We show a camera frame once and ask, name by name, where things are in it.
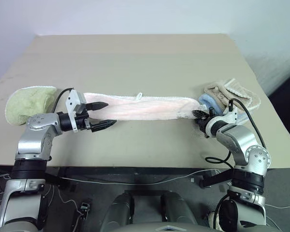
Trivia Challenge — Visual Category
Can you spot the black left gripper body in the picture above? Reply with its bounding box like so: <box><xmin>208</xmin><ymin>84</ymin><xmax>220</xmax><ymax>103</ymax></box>
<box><xmin>74</xmin><ymin>110</ymin><xmax>94</xmax><ymax>132</ymax></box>

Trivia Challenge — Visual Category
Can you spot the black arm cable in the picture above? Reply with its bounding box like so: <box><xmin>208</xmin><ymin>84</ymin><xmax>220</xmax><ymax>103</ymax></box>
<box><xmin>205</xmin><ymin>98</ymin><xmax>268</xmax><ymax>170</ymax></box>
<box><xmin>52</xmin><ymin>87</ymin><xmax>74</xmax><ymax>114</ymax></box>

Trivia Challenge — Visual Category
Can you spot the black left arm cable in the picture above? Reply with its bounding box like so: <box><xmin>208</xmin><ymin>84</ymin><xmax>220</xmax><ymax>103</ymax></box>
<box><xmin>52</xmin><ymin>87</ymin><xmax>74</xmax><ymax>114</ymax></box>

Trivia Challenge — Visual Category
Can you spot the pink towel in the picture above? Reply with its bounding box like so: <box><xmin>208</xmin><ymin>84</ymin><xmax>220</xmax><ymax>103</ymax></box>
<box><xmin>83</xmin><ymin>91</ymin><xmax>204</xmax><ymax>121</ymax></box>

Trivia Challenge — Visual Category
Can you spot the thin white wire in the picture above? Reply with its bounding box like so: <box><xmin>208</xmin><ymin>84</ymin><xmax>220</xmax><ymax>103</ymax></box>
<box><xmin>0</xmin><ymin>168</ymin><xmax>219</xmax><ymax>206</ymax></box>

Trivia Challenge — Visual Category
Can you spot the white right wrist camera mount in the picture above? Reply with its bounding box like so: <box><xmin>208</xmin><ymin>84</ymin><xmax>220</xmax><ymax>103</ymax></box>
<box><xmin>205</xmin><ymin>103</ymin><xmax>241</xmax><ymax>139</ymax></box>

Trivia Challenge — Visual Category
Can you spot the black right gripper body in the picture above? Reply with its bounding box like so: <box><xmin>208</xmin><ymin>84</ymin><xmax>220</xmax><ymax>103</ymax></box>
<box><xmin>195</xmin><ymin>108</ymin><xmax>215</xmax><ymax>139</ymax></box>

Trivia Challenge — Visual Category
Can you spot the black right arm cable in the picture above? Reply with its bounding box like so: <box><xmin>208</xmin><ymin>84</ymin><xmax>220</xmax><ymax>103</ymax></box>
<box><xmin>205</xmin><ymin>98</ymin><xmax>268</xmax><ymax>170</ymax></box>

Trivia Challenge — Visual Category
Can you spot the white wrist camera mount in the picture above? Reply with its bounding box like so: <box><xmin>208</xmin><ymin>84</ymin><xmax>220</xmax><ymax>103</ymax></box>
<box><xmin>205</xmin><ymin>103</ymin><xmax>241</xmax><ymax>139</ymax></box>
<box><xmin>64</xmin><ymin>89</ymin><xmax>88</xmax><ymax>133</ymax></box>

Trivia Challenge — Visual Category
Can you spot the small black floor device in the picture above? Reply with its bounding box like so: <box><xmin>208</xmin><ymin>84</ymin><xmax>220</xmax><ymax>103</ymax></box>
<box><xmin>78</xmin><ymin>198</ymin><xmax>93</xmax><ymax>221</ymax></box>

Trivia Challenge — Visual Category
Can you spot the green towel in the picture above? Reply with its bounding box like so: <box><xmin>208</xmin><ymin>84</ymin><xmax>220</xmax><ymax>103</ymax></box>
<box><xmin>4</xmin><ymin>85</ymin><xmax>58</xmax><ymax>126</ymax></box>

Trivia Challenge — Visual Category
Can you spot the black table frame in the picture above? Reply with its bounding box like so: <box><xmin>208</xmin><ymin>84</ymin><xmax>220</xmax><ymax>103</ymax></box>
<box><xmin>44</xmin><ymin>166</ymin><xmax>233</xmax><ymax>192</ymax></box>

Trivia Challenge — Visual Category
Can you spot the dark grey rounded shape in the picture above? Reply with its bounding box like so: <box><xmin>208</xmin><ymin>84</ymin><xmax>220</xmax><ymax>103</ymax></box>
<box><xmin>100</xmin><ymin>192</ymin><xmax>136</xmax><ymax>232</ymax></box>
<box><xmin>159</xmin><ymin>190</ymin><xmax>204</xmax><ymax>232</ymax></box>

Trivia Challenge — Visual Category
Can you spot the beige towel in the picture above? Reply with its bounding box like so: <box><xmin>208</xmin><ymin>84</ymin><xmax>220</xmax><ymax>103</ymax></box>
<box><xmin>203</xmin><ymin>77</ymin><xmax>262</xmax><ymax>112</ymax></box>

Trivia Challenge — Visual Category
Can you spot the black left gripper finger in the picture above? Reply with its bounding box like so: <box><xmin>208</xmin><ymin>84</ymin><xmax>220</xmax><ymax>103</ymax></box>
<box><xmin>89</xmin><ymin>119</ymin><xmax>118</xmax><ymax>133</ymax></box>
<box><xmin>86</xmin><ymin>101</ymin><xmax>109</xmax><ymax>112</ymax></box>

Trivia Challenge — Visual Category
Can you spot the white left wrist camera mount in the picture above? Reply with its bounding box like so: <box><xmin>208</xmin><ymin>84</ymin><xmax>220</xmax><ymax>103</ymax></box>
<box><xmin>64</xmin><ymin>89</ymin><xmax>88</xmax><ymax>133</ymax></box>

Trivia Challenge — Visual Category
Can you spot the blue towel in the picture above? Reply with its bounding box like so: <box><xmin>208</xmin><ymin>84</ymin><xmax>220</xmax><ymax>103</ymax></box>
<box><xmin>198</xmin><ymin>93</ymin><xmax>248</xmax><ymax>125</ymax></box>

